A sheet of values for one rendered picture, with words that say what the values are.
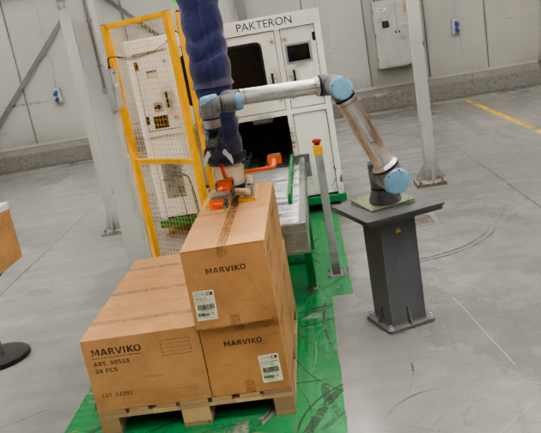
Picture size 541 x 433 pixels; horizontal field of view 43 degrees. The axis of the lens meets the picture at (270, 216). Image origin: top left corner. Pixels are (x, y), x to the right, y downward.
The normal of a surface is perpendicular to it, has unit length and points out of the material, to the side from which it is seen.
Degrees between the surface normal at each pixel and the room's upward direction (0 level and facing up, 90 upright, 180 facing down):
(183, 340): 90
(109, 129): 90
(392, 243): 90
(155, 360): 90
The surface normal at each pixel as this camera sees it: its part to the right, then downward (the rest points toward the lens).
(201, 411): -0.04, 0.28
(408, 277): 0.32, 0.20
